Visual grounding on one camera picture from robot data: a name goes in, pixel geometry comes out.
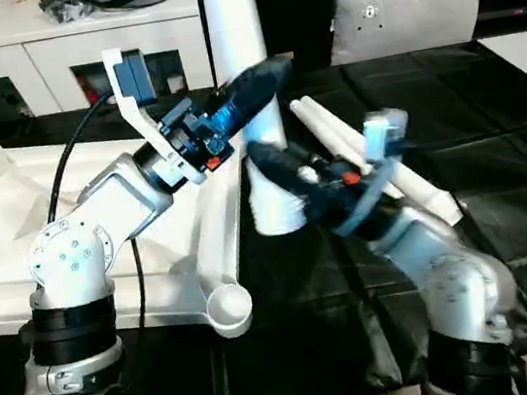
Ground white plastic table leg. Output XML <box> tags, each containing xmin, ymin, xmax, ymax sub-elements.
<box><xmin>287</xmin><ymin>90</ymin><xmax>384</xmax><ymax>189</ymax></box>
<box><xmin>299</xmin><ymin>77</ymin><xmax>468</xmax><ymax>246</ymax></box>
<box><xmin>198</xmin><ymin>0</ymin><xmax>312</xmax><ymax>244</ymax></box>

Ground white plastic table top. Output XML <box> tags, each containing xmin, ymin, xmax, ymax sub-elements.
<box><xmin>0</xmin><ymin>109</ymin><xmax>261</xmax><ymax>372</ymax></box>

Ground grey cushion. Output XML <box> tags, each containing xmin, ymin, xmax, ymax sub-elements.
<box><xmin>322</xmin><ymin>0</ymin><xmax>490</xmax><ymax>67</ymax></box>

